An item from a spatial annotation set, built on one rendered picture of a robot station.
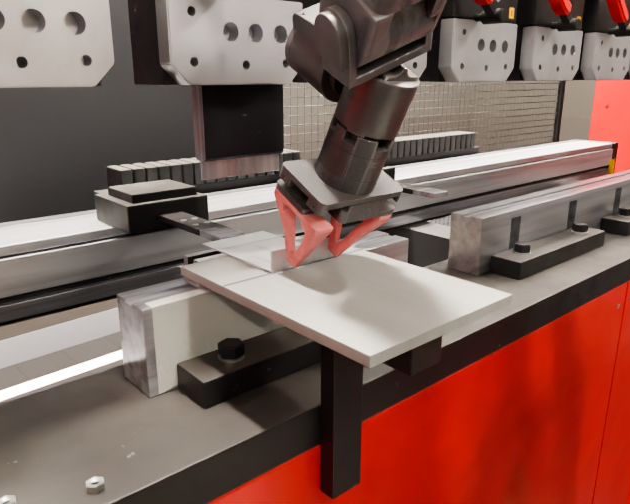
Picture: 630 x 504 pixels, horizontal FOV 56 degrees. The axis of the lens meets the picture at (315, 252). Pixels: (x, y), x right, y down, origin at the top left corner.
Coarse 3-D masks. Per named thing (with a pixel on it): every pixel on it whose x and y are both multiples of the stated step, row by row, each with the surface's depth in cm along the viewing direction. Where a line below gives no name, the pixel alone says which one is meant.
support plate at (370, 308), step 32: (224, 256) 62; (352, 256) 62; (384, 256) 62; (224, 288) 53; (256, 288) 53; (288, 288) 53; (320, 288) 53; (352, 288) 53; (384, 288) 53; (416, 288) 53; (448, 288) 53; (480, 288) 53; (288, 320) 47; (320, 320) 46; (352, 320) 46; (384, 320) 46; (416, 320) 46; (448, 320) 46; (352, 352) 42; (384, 352) 41
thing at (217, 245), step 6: (246, 234) 70; (252, 234) 70; (258, 234) 70; (264, 234) 70; (270, 234) 70; (222, 240) 68; (228, 240) 68; (234, 240) 68; (240, 240) 68; (246, 240) 68; (252, 240) 68; (258, 240) 68; (210, 246) 65; (216, 246) 65; (222, 246) 65; (228, 246) 65; (234, 246) 65
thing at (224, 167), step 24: (192, 96) 59; (216, 96) 59; (240, 96) 60; (264, 96) 62; (216, 120) 59; (240, 120) 61; (264, 120) 63; (216, 144) 60; (240, 144) 62; (264, 144) 64; (216, 168) 61; (240, 168) 63; (264, 168) 66
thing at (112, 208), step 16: (112, 192) 81; (128, 192) 78; (144, 192) 78; (160, 192) 79; (176, 192) 81; (192, 192) 82; (96, 208) 84; (112, 208) 79; (128, 208) 76; (144, 208) 77; (160, 208) 79; (176, 208) 80; (192, 208) 82; (112, 224) 80; (128, 224) 76; (144, 224) 78; (160, 224) 79; (176, 224) 75; (192, 224) 73; (208, 224) 74
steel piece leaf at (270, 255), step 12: (264, 240) 68; (276, 240) 68; (324, 240) 61; (228, 252) 63; (240, 252) 63; (252, 252) 63; (264, 252) 63; (276, 252) 57; (312, 252) 60; (324, 252) 61; (252, 264) 59; (264, 264) 59; (276, 264) 57; (288, 264) 58; (300, 264) 59
